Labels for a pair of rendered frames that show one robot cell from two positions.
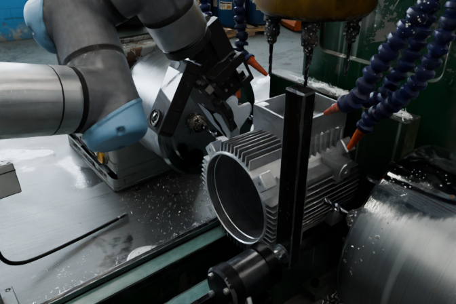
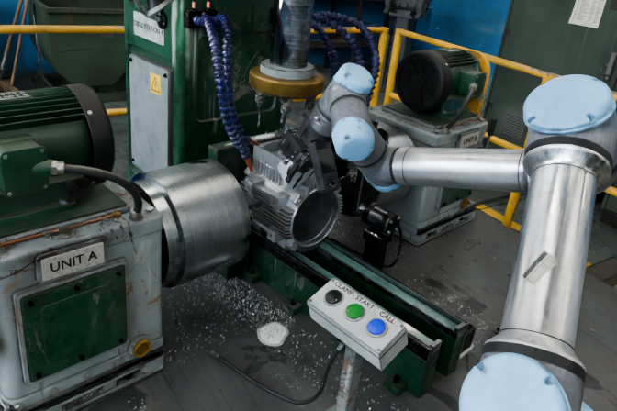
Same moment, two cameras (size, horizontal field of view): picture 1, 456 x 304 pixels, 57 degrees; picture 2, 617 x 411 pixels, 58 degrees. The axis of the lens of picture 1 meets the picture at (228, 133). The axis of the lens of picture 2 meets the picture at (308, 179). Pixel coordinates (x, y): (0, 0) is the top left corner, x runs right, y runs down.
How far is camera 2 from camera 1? 143 cm
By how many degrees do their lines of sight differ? 86
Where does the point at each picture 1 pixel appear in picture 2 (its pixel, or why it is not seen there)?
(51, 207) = not seen: outside the picture
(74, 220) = (216, 395)
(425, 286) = not seen: hidden behind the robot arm
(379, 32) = (237, 94)
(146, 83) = (210, 205)
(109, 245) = (257, 360)
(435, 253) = not seen: hidden behind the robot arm
